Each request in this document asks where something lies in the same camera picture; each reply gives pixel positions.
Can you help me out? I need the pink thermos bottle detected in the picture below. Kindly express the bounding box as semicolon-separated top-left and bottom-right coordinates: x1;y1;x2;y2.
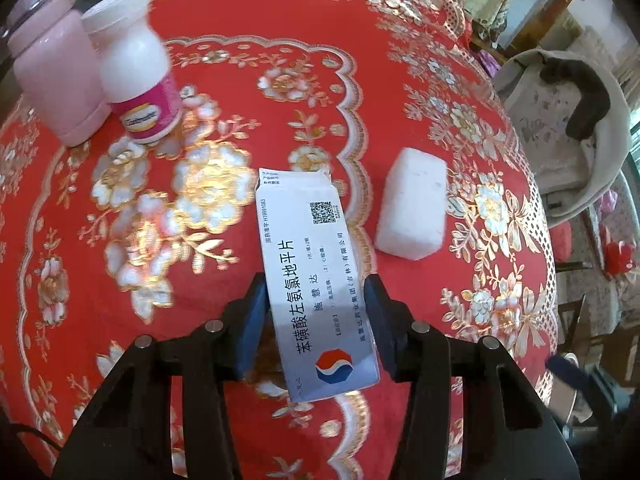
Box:
5;0;112;148

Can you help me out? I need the white pill bottle pink label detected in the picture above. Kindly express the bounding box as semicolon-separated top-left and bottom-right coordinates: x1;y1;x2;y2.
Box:
81;0;183;145

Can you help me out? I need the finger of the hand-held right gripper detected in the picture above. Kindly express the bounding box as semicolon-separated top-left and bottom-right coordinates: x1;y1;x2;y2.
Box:
545;354;593;391

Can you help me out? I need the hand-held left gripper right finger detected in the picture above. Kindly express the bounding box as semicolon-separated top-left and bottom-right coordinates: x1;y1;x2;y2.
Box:
363;274;576;480

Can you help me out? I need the white foam block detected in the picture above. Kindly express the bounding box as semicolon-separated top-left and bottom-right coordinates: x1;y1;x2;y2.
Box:
374;147;448;261

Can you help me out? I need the red floral tablecloth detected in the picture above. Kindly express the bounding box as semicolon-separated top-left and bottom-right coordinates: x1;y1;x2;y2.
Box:
0;0;558;480

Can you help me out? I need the red cushion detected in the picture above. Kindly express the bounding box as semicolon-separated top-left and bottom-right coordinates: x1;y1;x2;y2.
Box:
547;220;573;266

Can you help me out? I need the grey carved chair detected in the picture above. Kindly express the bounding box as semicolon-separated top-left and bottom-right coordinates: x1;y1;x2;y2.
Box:
502;67;601;196

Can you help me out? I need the white blue medicine box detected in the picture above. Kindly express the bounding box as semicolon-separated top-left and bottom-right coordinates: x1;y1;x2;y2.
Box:
255;167;381;403

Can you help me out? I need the black cable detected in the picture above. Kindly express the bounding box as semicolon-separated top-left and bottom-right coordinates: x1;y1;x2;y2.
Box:
7;422;68;458

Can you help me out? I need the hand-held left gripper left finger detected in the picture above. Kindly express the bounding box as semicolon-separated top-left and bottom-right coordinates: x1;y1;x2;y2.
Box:
52;272;272;480

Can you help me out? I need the chair with grey jacket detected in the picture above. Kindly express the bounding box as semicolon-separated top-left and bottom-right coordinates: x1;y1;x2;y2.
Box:
492;47;633;228

